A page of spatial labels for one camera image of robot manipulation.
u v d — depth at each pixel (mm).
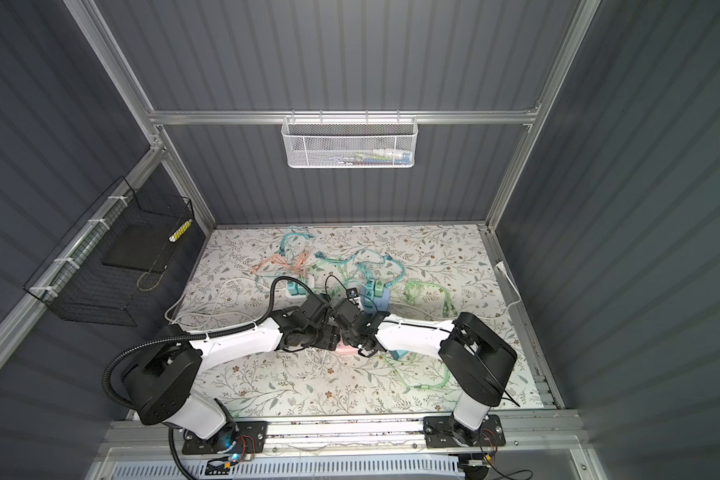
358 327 668
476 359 497
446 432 727
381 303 937
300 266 1081
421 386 808
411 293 1009
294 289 939
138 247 772
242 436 725
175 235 793
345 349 794
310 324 697
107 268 723
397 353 848
